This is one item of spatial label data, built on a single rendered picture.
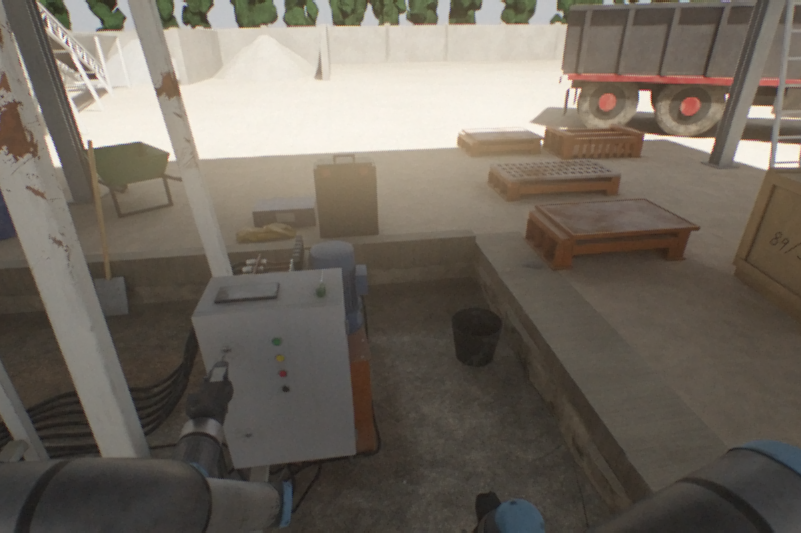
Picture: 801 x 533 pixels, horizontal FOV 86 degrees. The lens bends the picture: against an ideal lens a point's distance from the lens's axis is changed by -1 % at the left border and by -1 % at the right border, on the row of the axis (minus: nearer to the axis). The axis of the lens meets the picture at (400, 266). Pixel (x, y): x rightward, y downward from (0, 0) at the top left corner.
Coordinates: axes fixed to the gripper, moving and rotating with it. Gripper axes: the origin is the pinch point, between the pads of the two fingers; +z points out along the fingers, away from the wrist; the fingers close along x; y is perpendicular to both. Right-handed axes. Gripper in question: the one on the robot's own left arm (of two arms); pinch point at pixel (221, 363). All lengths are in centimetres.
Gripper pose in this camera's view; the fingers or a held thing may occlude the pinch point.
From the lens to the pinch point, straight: 127.9
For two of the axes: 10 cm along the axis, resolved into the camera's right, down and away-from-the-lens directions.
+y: 0.1, 8.9, 4.6
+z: -1.4, -4.6, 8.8
